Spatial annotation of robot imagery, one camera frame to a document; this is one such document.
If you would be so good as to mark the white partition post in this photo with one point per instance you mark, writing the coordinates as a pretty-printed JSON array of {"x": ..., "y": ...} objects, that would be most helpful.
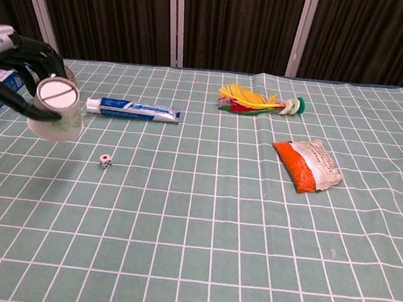
[
  {"x": 176, "y": 20},
  {"x": 40, "y": 1},
  {"x": 299, "y": 31}
]

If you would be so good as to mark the colourful feather shuttlecock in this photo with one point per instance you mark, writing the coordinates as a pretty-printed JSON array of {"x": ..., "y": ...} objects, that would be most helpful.
[{"x": 247, "y": 99}]

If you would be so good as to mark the orange and white snack packet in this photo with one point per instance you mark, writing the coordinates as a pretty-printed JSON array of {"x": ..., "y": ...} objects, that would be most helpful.
[{"x": 301, "y": 166}]

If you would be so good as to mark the green grid tablecloth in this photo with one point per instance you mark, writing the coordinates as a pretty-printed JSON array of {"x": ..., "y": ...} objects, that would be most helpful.
[{"x": 192, "y": 230}]

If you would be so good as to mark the blue white toothpaste tube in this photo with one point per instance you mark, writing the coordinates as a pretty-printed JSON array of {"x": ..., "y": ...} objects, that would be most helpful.
[{"x": 137, "y": 110}]

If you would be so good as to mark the small white die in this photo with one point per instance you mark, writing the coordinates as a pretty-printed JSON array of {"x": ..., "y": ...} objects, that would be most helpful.
[{"x": 105, "y": 162}]

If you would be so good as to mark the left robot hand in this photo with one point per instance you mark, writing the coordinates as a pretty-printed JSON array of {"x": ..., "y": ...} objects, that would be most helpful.
[{"x": 23, "y": 54}]

